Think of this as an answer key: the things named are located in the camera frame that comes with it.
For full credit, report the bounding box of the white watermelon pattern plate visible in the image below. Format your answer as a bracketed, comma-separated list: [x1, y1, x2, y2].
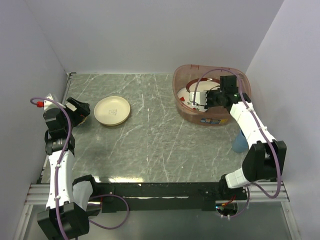
[177, 87, 208, 113]

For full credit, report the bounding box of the red rimmed cream plate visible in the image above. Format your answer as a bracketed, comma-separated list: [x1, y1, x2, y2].
[185, 77, 220, 93]

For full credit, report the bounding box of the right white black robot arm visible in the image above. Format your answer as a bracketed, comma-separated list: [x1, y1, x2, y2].
[205, 75, 287, 200]

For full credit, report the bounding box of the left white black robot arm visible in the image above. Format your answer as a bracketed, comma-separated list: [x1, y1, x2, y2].
[35, 94, 99, 240]

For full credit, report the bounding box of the translucent pink plastic bin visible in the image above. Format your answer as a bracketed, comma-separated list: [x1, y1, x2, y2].
[172, 64, 251, 126]

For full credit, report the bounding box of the cream ceramic bowl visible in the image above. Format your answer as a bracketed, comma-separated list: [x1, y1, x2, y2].
[76, 117, 88, 127]

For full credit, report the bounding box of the blue plastic cup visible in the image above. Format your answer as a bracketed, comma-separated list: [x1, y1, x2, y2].
[231, 130, 249, 154]

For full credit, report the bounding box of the plain cream plate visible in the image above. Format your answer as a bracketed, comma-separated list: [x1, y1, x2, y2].
[94, 96, 131, 126]

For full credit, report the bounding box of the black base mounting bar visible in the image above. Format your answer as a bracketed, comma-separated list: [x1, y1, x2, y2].
[68, 174, 247, 215]

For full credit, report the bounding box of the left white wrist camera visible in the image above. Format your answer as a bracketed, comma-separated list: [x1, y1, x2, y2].
[36, 93, 58, 112]

